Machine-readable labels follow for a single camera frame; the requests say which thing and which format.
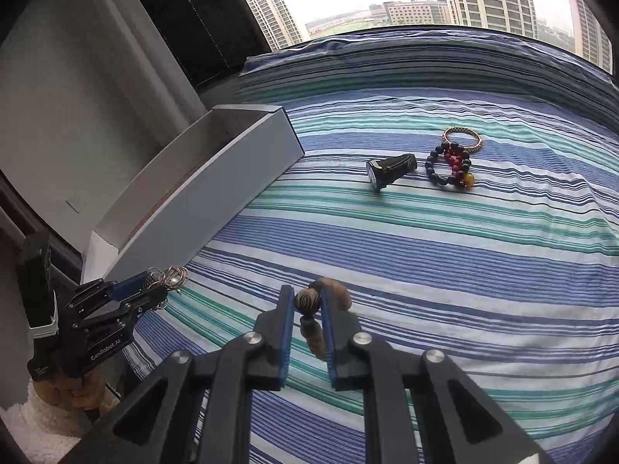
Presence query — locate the brown wooden bead bracelet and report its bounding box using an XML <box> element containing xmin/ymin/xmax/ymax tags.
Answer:
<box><xmin>294</xmin><ymin>275</ymin><xmax>355</xmax><ymax>363</ymax></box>

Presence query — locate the blue striped bed sheet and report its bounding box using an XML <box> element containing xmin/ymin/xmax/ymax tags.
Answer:
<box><xmin>125</xmin><ymin>28</ymin><xmax>618</xmax><ymax>463</ymax></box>

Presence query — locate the white wall socket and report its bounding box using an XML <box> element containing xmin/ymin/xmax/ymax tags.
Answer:
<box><xmin>65</xmin><ymin>191</ymin><xmax>87</xmax><ymax>214</ymax></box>

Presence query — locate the gold braided bangle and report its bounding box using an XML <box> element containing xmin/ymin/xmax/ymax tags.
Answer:
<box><xmin>442</xmin><ymin>126</ymin><xmax>482</xmax><ymax>153</ymax></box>

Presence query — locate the black blue-faced wristwatch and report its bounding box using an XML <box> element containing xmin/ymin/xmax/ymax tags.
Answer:
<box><xmin>366</xmin><ymin>153</ymin><xmax>417</xmax><ymax>192</ymax></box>

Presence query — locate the white fluffy sleeve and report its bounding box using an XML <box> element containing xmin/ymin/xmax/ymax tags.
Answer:
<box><xmin>1</xmin><ymin>380</ymin><xmax>91</xmax><ymax>463</ymax></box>

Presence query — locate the black bead bracelet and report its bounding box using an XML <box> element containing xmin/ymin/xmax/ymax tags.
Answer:
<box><xmin>425</xmin><ymin>140</ymin><xmax>477</xmax><ymax>191</ymax></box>

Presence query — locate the silver ring jewelry cluster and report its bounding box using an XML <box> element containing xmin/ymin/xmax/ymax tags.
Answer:
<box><xmin>143</xmin><ymin>266</ymin><xmax>189</xmax><ymax>310</ymax></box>

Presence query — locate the person's left hand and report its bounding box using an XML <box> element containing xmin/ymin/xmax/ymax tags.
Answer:
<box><xmin>36</xmin><ymin>369</ymin><xmax>118</xmax><ymax>421</ymax></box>

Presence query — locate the white cardboard box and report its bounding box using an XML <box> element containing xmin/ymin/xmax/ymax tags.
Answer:
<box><xmin>81</xmin><ymin>104</ymin><xmax>304</xmax><ymax>282</ymax></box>

